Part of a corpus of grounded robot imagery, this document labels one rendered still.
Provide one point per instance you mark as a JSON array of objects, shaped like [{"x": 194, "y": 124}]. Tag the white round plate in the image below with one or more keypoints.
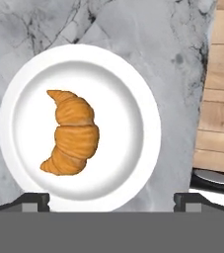
[{"x": 123, "y": 125}]

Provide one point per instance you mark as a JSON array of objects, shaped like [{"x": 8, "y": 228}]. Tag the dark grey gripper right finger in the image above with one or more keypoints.
[{"x": 187, "y": 199}]

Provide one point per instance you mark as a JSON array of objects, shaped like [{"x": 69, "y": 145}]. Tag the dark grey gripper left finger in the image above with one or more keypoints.
[{"x": 34, "y": 199}]

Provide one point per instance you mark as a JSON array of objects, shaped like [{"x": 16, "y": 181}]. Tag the golden brown croissant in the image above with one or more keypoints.
[{"x": 74, "y": 135}]

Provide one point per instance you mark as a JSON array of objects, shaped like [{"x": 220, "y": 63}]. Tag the black object with grey disc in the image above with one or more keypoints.
[{"x": 215, "y": 179}]

